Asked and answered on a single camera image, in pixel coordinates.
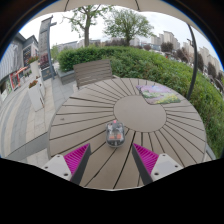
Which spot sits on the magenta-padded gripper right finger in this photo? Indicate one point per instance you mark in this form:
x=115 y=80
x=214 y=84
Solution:
x=147 y=160

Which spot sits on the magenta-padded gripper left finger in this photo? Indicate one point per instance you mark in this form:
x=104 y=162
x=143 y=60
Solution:
x=76 y=159

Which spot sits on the transparent grey computer mouse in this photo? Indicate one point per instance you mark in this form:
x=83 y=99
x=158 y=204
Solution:
x=115 y=135

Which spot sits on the flower landscape print mouse pad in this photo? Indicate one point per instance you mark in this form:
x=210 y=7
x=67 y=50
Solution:
x=157 y=94

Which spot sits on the brown slatted outdoor chair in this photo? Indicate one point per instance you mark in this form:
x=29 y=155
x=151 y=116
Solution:
x=93 y=71

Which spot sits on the green trimmed hedge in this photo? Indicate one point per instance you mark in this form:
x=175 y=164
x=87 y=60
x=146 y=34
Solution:
x=160 y=70

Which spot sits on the tall white planter with flowers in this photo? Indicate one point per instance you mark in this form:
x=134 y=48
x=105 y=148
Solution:
x=34 y=68

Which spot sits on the dark curved parasol pole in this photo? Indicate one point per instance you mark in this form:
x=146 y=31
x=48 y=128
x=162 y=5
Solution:
x=195 y=60

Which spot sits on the tall grey sign pillar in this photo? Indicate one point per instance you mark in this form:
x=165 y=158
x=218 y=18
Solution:
x=44 y=43

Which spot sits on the grey shopfront building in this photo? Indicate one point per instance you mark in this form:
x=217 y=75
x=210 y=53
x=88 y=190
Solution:
x=13 y=56

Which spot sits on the distant apartment buildings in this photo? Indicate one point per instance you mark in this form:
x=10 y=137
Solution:
x=168 y=38

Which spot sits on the sparse-leaved tree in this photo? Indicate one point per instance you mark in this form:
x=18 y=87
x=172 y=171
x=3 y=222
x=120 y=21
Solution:
x=87 y=30

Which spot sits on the round bushy tree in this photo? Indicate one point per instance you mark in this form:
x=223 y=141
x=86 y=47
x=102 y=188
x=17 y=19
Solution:
x=128 y=25

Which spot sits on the beige parasol canopy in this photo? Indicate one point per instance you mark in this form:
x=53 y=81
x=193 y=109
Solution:
x=100 y=3

